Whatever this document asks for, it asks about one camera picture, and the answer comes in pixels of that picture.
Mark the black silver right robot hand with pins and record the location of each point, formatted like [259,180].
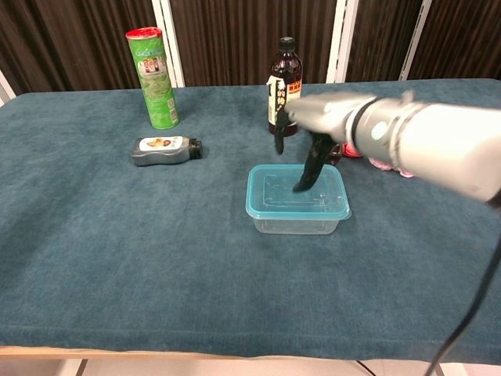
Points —
[325,115]

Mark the teal plastic lid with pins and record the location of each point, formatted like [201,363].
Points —
[274,196]

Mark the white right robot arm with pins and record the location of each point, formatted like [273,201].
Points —
[450,149]

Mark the clear plastic container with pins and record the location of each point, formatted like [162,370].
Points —
[293,226]

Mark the green chips can red lid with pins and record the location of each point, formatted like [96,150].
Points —
[156,86]

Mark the dark soy sauce bottle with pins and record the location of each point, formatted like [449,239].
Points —
[285,70]

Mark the pink rose bouquet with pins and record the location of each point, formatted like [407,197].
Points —
[385,164]

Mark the dark brown partition panel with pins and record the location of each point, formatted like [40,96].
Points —
[379,39]
[235,39]
[70,43]
[466,39]

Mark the grey bottle black cap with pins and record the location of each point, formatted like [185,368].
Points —
[160,150]

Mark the teal tablecloth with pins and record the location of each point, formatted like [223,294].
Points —
[117,254]

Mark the white partition post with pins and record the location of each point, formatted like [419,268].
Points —
[414,43]
[7,88]
[341,43]
[168,43]

